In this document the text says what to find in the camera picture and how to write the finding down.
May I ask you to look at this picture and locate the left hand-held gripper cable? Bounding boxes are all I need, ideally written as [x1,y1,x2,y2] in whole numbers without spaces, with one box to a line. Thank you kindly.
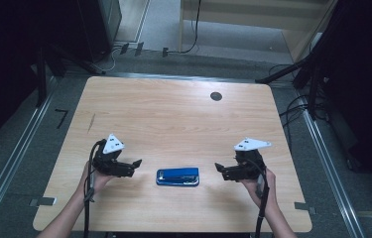
[82,138,108,238]

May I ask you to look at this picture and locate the light wooden shelf unit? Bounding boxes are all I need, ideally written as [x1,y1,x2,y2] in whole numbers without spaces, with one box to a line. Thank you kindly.
[178,0,340,63]

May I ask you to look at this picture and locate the person's right hand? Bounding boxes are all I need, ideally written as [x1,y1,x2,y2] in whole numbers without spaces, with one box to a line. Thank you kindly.
[240,167,278,209]

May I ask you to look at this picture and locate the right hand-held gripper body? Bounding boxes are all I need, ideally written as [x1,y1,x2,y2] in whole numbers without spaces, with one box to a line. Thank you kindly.
[233,136,273,181]

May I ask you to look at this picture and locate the silver floor rail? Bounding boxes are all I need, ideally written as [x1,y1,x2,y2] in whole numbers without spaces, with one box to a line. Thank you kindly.
[0,77,59,232]
[297,95,366,238]

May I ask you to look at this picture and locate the grey table side bracket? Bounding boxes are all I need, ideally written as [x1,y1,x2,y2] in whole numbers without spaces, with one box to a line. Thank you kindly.
[294,201,316,215]
[29,196,58,208]

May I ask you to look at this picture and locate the blue stapler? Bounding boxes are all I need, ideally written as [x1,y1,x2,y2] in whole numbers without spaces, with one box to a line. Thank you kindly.
[155,167,201,188]

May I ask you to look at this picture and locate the black metal stand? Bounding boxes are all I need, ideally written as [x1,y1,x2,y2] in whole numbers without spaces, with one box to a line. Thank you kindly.
[35,43,107,109]
[254,0,343,121]

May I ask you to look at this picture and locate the hand-held gripper cable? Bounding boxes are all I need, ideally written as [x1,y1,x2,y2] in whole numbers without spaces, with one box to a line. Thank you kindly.
[254,158,271,238]
[82,138,108,238]

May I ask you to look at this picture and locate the right hand-held gripper cable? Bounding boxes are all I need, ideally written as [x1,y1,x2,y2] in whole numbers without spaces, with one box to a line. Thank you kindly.
[254,158,271,238]

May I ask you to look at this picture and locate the white floor cable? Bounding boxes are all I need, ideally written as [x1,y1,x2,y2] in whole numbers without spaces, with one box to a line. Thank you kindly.
[99,46,122,73]

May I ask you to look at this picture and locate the black cabinet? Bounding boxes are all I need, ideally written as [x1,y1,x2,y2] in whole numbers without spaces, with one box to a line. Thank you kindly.
[76,0,123,63]

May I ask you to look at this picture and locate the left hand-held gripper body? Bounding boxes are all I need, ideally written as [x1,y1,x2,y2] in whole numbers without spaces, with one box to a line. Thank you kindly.
[91,133,127,177]

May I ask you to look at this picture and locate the person's left hand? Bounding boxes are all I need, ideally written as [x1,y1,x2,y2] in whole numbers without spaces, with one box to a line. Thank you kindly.
[76,161,116,200]

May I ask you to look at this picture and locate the black hanging cable with plug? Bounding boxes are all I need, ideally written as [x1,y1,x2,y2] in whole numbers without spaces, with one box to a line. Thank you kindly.
[162,0,203,59]

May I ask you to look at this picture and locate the black floor cables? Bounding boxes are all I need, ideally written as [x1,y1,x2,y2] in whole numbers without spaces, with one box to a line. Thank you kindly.
[268,62,328,154]

